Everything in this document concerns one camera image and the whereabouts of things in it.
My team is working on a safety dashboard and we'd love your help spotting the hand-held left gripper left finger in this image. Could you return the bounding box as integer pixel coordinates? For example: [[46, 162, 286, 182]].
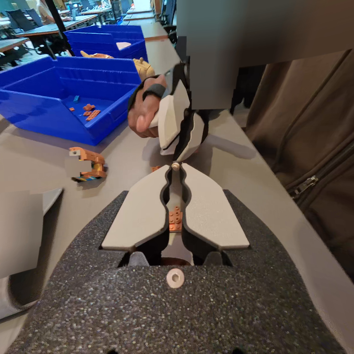
[[101, 164, 170, 251]]

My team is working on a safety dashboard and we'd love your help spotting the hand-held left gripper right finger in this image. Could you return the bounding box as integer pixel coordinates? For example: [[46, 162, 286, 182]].
[[181, 163, 251, 251]]

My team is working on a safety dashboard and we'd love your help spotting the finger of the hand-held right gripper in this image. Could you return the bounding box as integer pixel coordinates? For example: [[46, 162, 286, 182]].
[[175, 113, 207, 163], [158, 82, 192, 156]]

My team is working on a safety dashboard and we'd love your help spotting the orange plate assembly grey underside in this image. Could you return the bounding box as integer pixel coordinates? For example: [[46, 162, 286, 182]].
[[169, 206, 183, 231]]

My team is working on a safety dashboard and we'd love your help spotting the tan toy figure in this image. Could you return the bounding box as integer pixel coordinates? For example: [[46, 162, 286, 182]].
[[133, 57, 155, 81], [80, 50, 114, 59]]

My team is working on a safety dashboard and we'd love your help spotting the orange toy brick model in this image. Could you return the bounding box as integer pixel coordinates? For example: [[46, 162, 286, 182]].
[[69, 147, 108, 183]]

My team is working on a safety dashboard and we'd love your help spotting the grey instruction booklet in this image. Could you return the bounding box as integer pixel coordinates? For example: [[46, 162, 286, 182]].
[[0, 188, 64, 324]]

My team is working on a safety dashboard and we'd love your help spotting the blue plastic bin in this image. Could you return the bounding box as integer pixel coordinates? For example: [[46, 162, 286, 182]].
[[0, 57, 141, 146], [64, 25, 148, 64]]

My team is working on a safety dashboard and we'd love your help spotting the black light stand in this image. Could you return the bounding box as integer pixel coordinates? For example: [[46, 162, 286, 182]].
[[46, 0, 75, 57]]

